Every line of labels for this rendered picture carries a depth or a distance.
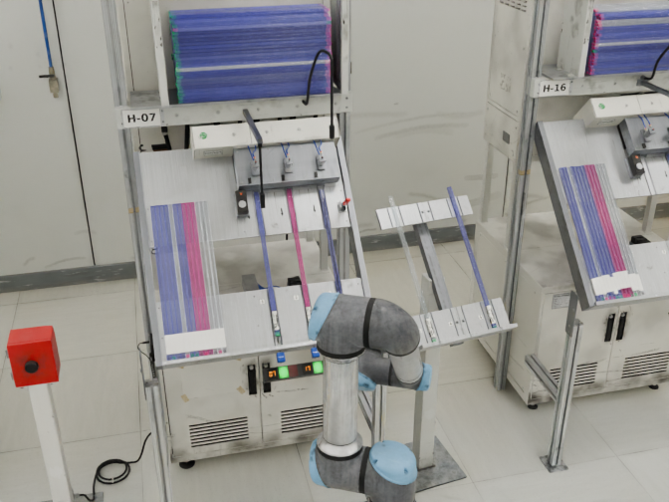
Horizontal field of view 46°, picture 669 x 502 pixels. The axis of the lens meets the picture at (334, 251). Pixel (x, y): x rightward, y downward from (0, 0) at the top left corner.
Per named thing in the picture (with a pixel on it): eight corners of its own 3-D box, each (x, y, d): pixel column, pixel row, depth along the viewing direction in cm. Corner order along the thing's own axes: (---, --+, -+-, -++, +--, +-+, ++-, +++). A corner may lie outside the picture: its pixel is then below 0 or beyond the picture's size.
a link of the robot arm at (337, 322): (363, 505, 196) (368, 312, 173) (306, 494, 199) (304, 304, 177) (373, 474, 206) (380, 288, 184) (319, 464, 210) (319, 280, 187)
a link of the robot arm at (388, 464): (411, 515, 194) (413, 473, 188) (357, 505, 197) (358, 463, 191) (419, 481, 204) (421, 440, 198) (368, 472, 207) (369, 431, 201)
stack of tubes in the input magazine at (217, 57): (333, 93, 261) (333, 9, 249) (177, 104, 251) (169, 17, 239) (324, 84, 272) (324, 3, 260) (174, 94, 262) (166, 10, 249)
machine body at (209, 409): (351, 446, 313) (352, 313, 285) (172, 477, 298) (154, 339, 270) (316, 356, 369) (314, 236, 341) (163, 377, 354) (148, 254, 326)
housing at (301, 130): (334, 154, 278) (340, 136, 265) (193, 166, 267) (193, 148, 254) (330, 133, 280) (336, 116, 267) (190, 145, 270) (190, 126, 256)
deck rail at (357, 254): (374, 340, 258) (378, 336, 253) (368, 341, 258) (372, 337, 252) (337, 142, 278) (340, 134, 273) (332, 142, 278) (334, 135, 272)
